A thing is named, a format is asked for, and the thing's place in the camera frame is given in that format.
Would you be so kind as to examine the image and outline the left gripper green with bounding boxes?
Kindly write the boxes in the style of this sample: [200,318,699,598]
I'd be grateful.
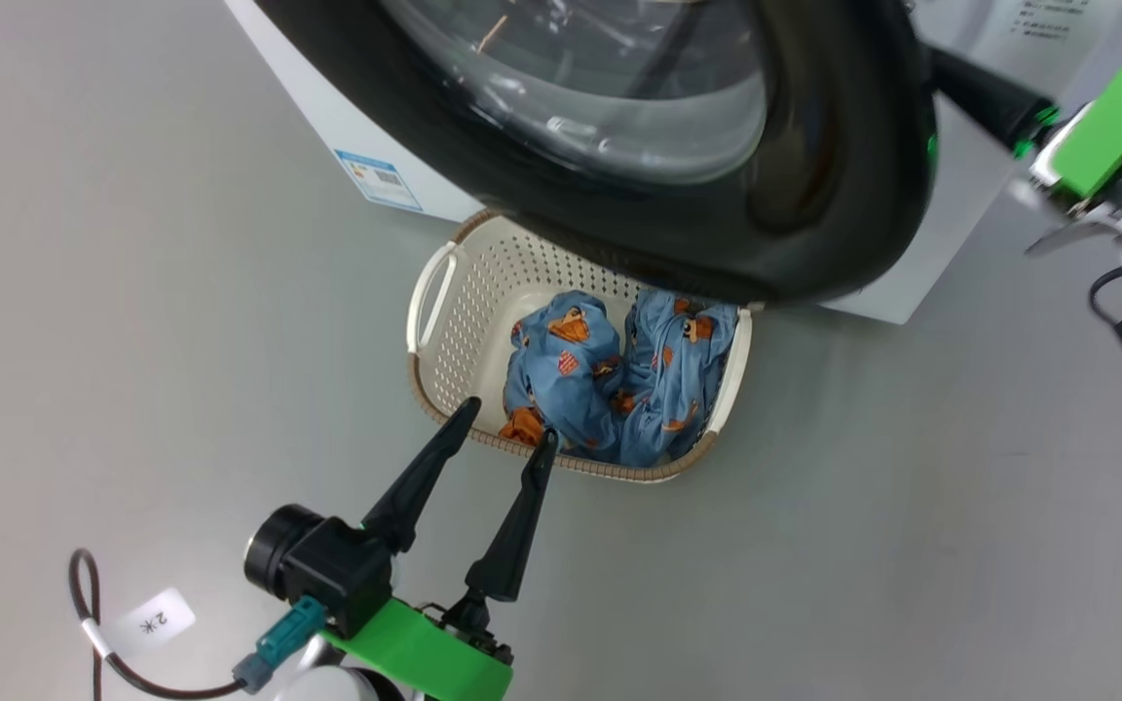
[320,397,559,701]

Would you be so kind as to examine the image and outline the black round glass washer door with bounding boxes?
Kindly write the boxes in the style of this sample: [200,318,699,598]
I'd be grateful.
[254,0,940,305]

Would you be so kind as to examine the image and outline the cream perforated laundry basket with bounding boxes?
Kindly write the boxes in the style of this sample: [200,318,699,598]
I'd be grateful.
[405,207,755,485]

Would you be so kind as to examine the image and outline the white front-load washing machine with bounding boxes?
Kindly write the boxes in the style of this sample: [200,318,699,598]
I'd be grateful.
[223,0,1122,325]

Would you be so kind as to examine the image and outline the printed text warning label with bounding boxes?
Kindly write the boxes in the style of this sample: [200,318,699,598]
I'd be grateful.
[1009,0,1073,45]

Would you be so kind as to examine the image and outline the blue white energy label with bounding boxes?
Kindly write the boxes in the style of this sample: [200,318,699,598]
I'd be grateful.
[334,149,424,213]

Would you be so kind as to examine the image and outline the teal cable connector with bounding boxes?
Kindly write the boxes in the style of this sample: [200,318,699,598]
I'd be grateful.
[233,596,328,694]

